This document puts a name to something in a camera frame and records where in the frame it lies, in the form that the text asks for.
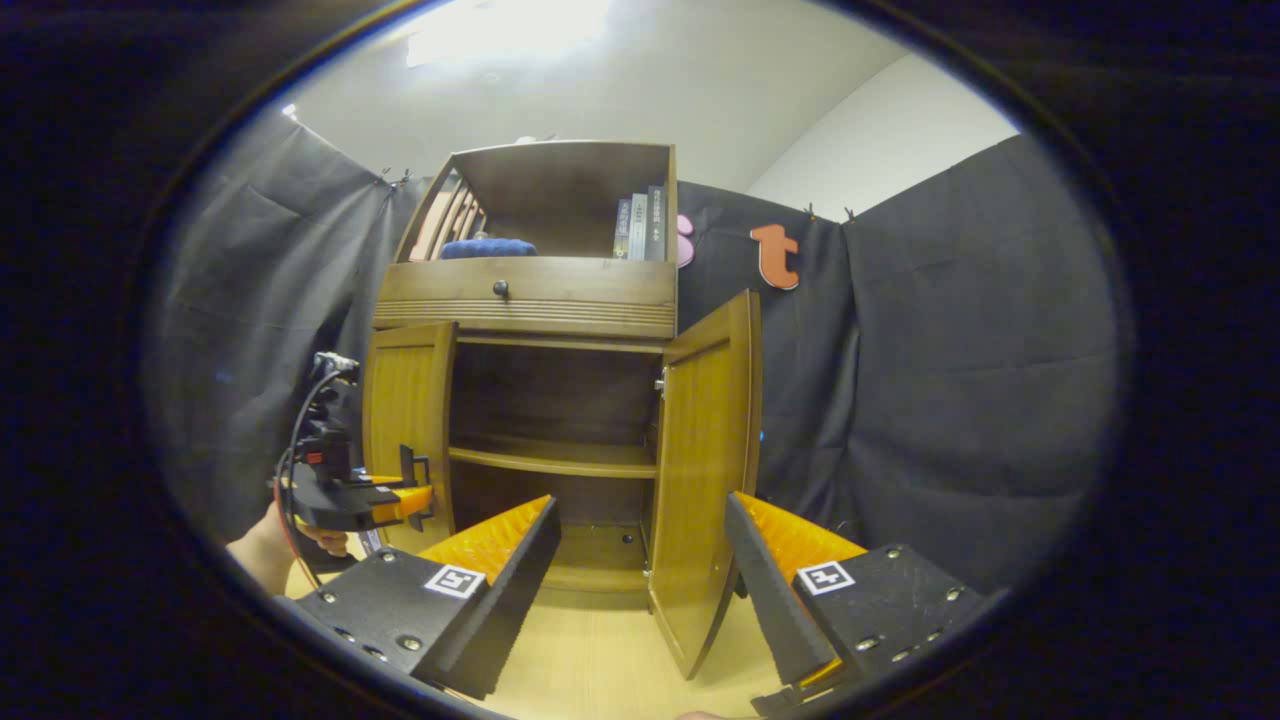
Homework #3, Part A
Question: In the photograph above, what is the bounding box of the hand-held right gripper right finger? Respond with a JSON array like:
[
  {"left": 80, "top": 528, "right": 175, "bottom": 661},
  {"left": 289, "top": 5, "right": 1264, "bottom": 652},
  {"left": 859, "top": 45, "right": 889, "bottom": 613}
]
[{"left": 724, "top": 491, "right": 986, "bottom": 716}]

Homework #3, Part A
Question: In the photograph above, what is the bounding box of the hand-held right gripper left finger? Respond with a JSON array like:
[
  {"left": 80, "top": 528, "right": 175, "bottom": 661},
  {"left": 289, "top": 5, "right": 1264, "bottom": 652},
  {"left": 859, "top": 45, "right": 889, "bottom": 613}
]
[{"left": 298, "top": 494, "right": 563, "bottom": 701}]

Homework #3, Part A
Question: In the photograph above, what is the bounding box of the wooden double-door shoe cabinet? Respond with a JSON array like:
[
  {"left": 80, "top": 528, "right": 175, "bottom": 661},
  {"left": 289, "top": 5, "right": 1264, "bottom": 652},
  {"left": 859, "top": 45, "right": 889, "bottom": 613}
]
[{"left": 362, "top": 140, "right": 763, "bottom": 681}]

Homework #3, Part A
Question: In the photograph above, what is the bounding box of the wooden inner shelf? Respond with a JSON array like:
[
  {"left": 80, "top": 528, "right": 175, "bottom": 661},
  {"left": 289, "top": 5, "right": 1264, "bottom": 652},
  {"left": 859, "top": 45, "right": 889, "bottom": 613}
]
[{"left": 448, "top": 435, "right": 659, "bottom": 479}]

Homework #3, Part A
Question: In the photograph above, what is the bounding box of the blue folded towel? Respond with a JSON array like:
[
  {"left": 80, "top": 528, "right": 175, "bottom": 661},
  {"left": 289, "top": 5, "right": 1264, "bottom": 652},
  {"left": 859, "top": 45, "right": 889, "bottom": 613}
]
[{"left": 440, "top": 238, "right": 538, "bottom": 260}]

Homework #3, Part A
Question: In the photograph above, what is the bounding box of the black backdrop cloth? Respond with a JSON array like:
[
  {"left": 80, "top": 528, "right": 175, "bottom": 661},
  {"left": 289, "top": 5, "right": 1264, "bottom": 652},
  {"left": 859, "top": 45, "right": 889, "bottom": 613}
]
[{"left": 150, "top": 110, "right": 1126, "bottom": 601}]

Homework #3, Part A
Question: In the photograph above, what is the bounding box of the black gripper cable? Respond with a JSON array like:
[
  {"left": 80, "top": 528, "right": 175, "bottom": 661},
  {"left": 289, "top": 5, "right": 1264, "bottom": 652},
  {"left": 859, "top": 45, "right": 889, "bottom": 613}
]
[{"left": 280, "top": 352, "right": 359, "bottom": 588}]

